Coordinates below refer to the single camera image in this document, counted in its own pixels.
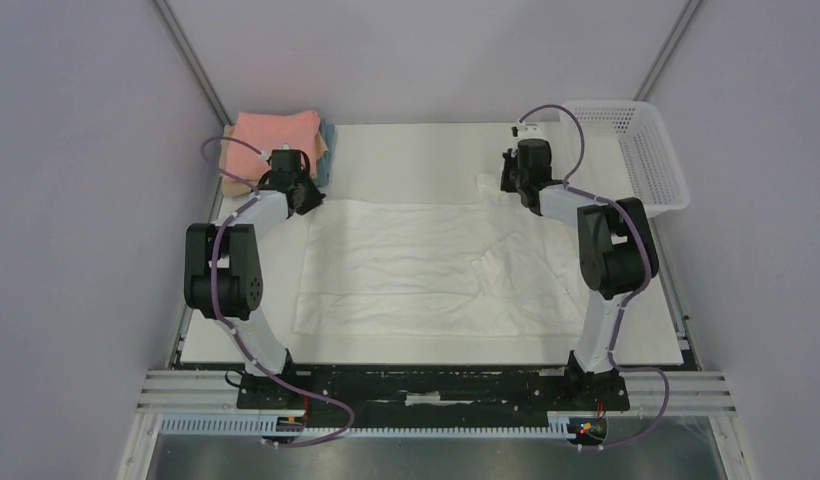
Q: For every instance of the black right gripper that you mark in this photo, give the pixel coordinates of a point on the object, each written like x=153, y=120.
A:
x=511, y=178

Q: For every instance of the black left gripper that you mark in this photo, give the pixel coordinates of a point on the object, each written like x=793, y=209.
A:
x=316, y=196

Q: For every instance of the white t shirt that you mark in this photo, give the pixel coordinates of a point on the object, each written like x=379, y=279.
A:
x=487, y=269

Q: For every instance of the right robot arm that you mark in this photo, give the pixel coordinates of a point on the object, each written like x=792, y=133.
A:
x=616, y=253

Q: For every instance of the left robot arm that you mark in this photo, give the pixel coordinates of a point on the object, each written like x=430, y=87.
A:
x=223, y=277

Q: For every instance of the blue folded t shirt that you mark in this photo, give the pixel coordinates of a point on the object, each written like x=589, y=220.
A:
x=324, y=164

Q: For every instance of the white plastic basket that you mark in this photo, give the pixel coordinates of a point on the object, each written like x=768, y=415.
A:
x=621, y=148

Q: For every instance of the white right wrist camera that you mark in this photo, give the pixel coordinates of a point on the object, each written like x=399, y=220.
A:
x=525, y=131

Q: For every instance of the aluminium frame rail right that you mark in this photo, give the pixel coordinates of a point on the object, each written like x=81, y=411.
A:
x=666, y=52

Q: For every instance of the aluminium frame rail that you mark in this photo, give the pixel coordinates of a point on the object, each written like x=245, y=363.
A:
x=666, y=52
x=188, y=54

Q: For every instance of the aluminium frame rail left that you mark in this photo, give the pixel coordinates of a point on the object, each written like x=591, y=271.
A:
x=188, y=54

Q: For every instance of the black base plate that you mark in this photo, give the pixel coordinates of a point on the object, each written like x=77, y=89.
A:
x=432, y=396

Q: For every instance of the white cable duct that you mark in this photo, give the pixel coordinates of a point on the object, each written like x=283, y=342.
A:
x=271, y=426

